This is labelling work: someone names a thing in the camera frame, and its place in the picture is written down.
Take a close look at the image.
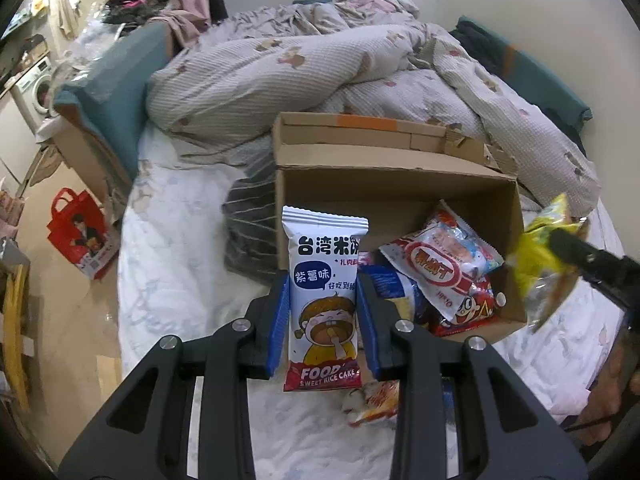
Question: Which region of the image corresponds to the yellow green snack bag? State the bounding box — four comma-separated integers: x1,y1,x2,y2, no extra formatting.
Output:
506,193,589,332

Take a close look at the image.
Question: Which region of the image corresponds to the red cartoon face candy bag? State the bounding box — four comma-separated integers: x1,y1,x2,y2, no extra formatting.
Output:
428,278,506,337

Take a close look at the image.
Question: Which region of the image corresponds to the white red shrimp cracker bag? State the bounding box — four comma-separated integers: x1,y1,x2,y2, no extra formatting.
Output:
378,200,504,322

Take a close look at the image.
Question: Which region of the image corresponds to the white rice cake pack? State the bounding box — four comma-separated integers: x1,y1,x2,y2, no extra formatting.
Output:
281,206,369,392

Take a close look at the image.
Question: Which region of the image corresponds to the red white printed snack bag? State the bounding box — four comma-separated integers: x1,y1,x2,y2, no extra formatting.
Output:
342,380,399,427

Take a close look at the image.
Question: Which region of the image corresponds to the person right hand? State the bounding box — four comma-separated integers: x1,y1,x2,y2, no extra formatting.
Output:
576,341,626,445

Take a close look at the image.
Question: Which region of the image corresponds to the white bed sheet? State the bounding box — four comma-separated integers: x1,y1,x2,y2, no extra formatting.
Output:
118,125,622,479

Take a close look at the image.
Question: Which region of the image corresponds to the dark blue flat wrapper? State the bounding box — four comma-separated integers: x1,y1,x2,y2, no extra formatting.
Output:
359,264,431,325

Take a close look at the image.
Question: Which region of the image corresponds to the teal pillow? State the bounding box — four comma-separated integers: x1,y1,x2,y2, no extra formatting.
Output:
450,15,593,155

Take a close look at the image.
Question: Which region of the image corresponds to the red shopping bag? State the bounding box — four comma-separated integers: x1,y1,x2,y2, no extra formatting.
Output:
47,188,120,281

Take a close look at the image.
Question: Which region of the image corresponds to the grey striped cloth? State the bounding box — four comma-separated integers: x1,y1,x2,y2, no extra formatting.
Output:
221,134,278,284

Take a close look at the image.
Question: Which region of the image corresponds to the brown cardboard box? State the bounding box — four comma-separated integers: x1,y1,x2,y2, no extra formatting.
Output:
271,110,528,346

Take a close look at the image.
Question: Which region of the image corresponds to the teal cushion on box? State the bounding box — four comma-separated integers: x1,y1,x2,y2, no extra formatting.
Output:
53,21,174,181

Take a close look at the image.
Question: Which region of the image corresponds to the floral quilted duvet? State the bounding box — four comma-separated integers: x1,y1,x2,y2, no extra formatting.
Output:
146,0,601,216

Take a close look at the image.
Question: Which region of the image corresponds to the white washing machine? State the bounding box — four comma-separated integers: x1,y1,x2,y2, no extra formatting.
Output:
11,54,53,132

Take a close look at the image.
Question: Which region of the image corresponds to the pink hanging cloth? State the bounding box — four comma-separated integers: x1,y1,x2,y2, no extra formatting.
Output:
151,0,212,48

